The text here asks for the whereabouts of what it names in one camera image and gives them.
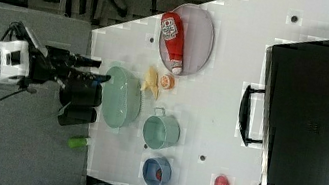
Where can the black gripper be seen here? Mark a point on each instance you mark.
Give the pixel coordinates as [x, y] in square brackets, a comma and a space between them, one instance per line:
[49, 63]

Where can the black oven door handle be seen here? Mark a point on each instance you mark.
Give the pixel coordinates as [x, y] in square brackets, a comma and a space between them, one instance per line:
[245, 115]

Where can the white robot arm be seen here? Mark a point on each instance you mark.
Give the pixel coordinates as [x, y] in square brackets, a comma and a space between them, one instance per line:
[23, 64]

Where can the black cylinder cup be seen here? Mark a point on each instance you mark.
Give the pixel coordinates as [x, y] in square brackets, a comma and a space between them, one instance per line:
[79, 102]

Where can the green oval colander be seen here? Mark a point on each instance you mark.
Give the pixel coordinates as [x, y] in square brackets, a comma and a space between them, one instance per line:
[121, 101]

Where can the green marker pen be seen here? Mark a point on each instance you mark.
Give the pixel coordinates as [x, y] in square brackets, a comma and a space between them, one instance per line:
[79, 141]

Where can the peeled toy banana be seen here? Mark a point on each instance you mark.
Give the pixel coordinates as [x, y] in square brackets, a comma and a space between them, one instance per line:
[150, 82]

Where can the orange slice toy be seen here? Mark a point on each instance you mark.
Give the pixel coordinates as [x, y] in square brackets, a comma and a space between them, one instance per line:
[167, 81]

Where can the red ketchup bottle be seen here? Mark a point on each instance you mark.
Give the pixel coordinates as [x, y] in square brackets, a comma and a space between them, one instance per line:
[173, 36]

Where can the blue bowl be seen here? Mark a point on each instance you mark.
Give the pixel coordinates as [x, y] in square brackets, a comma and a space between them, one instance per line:
[151, 165]

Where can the grey round plate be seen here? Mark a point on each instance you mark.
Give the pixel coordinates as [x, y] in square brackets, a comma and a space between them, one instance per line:
[199, 38]

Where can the red toy strawberry in bowl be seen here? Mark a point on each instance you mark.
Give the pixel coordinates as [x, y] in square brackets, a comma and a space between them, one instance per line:
[158, 175]

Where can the green pot with handle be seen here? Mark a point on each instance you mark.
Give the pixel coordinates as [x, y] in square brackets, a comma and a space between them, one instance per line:
[161, 130]

